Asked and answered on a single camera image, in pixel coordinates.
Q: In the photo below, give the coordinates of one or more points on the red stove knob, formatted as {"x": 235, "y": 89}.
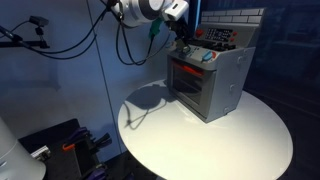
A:
{"x": 199, "y": 32}

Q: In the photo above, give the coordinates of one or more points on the black stove burner grate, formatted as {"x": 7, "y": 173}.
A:
{"x": 216, "y": 45}

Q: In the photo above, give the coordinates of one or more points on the black tool holder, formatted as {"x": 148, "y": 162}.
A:
{"x": 75, "y": 160}

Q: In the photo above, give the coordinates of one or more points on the blue stove knob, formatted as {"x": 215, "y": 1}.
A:
{"x": 207, "y": 56}
{"x": 185, "y": 50}

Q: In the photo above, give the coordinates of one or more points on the black base board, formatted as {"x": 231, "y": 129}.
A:
{"x": 46, "y": 133}

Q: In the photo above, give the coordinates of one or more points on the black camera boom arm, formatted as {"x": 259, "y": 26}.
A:
{"x": 30, "y": 43}

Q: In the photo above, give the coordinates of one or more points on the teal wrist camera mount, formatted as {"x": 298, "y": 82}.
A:
{"x": 155, "y": 28}

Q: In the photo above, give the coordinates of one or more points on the dark vertical post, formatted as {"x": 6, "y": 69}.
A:
{"x": 196, "y": 15}

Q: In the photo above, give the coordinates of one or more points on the silver metal block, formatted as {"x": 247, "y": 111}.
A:
{"x": 40, "y": 153}

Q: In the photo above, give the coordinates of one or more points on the grey toy stove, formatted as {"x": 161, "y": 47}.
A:
{"x": 226, "y": 76}

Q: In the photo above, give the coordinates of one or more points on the grey oven door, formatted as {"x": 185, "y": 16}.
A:
{"x": 190, "y": 86}

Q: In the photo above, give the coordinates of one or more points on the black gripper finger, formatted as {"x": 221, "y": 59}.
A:
{"x": 180, "y": 46}
{"x": 187, "y": 46}

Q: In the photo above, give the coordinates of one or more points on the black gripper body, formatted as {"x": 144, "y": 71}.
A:
{"x": 180, "y": 30}

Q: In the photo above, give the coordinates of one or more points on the white cylindrical robot base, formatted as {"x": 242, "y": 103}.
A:
{"x": 15, "y": 156}

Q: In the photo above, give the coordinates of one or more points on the black camera on stand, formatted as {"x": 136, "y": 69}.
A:
{"x": 39, "y": 20}

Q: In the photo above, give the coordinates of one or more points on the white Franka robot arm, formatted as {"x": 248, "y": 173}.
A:
{"x": 143, "y": 10}

